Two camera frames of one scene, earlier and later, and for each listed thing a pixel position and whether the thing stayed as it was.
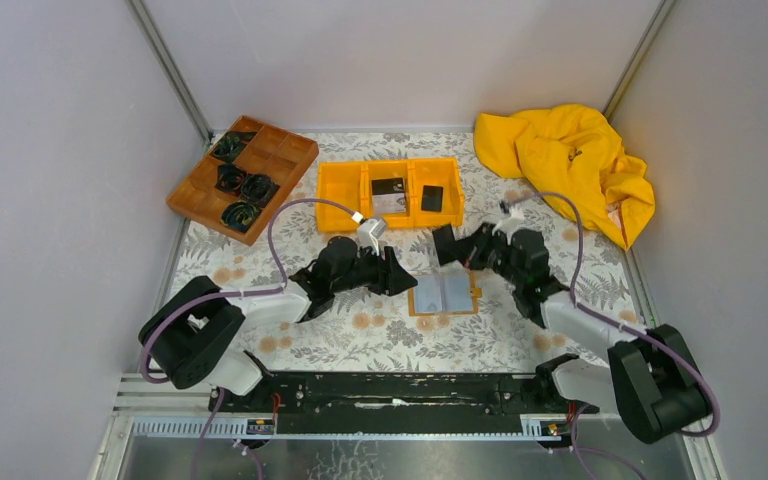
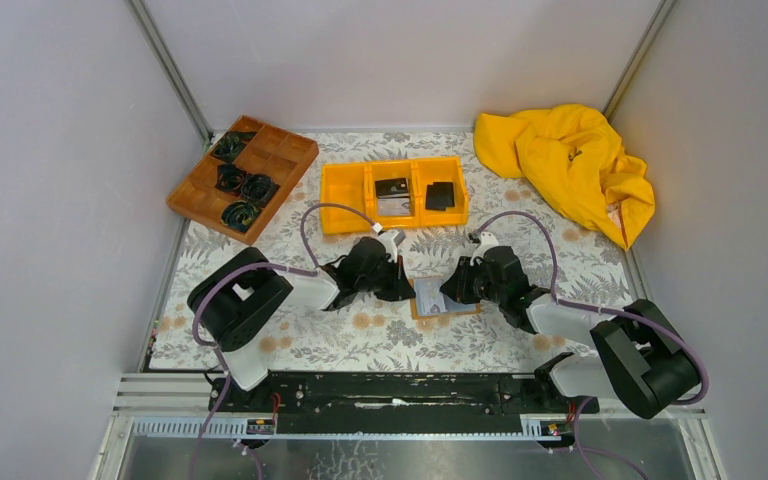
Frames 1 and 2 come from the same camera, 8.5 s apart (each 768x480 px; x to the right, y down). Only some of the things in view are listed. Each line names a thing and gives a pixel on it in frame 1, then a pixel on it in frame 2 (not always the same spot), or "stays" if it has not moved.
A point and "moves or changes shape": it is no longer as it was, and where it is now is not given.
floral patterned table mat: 412,255 stays
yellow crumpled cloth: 571,150 stays
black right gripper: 470,250 → 457,285
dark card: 432,198 moves or changes shape
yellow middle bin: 387,169 stays
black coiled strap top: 230,145 stays
